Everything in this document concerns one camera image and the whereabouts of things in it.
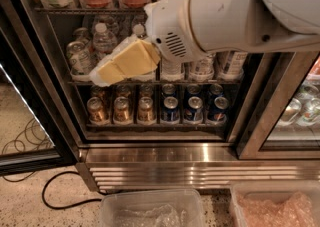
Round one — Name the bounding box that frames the stainless steel fridge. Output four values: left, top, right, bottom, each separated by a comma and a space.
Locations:
35, 0, 320, 192

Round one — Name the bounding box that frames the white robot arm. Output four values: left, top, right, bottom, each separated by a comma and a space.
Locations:
89, 0, 320, 87

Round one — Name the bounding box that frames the left blue pepsi can front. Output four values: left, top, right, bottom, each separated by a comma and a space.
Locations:
161, 96, 180, 124

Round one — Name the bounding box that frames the middle gold can front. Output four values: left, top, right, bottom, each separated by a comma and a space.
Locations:
113, 96, 132, 125

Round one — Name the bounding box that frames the silver can right compartment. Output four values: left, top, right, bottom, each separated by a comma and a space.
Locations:
296, 98, 320, 126

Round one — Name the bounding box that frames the right brown tea bottle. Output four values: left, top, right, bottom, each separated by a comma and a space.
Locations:
218, 51, 248, 81

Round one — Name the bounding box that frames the open glass fridge door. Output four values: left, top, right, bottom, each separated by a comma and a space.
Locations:
0, 0, 77, 176

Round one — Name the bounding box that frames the right water bottle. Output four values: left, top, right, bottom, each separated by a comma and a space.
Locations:
161, 59, 184, 81

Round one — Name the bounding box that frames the silver can middle shelf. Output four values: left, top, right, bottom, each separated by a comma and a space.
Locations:
66, 41, 96, 82

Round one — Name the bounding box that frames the middle water bottle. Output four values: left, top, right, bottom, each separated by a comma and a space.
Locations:
132, 24, 147, 39

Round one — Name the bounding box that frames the black power cable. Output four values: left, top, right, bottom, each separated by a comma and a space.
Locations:
41, 170, 108, 211

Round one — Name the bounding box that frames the left water bottle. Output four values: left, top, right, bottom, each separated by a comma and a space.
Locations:
93, 23, 118, 60

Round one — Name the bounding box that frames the water bottle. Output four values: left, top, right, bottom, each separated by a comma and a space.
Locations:
161, 59, 184, 81
93, 23, 118, 60
132, 24, 147, 39

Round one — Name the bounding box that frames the right gold can front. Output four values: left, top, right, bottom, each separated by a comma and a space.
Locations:
137, 97, 156, 125

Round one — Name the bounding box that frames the clear plastic bin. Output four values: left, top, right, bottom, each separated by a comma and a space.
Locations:
99, 189, 205, 227

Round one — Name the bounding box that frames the middle blue pepsi can front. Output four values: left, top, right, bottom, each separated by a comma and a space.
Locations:
183, 96, 203, 123

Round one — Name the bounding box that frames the bin with pink bubble wrap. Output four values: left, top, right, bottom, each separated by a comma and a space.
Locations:
230, 181, 320, 227

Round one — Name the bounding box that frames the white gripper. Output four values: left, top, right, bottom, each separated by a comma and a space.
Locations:
89, 0, 207, 87

